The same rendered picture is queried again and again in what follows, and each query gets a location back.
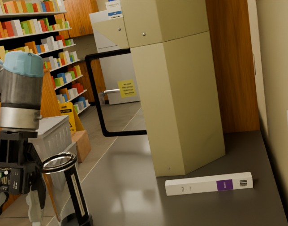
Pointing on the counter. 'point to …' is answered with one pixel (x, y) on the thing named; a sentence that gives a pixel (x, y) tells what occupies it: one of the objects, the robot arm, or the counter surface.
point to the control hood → (113, 31)
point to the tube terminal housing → (175, 82)
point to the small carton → (114, 9)
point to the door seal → (96, 96)
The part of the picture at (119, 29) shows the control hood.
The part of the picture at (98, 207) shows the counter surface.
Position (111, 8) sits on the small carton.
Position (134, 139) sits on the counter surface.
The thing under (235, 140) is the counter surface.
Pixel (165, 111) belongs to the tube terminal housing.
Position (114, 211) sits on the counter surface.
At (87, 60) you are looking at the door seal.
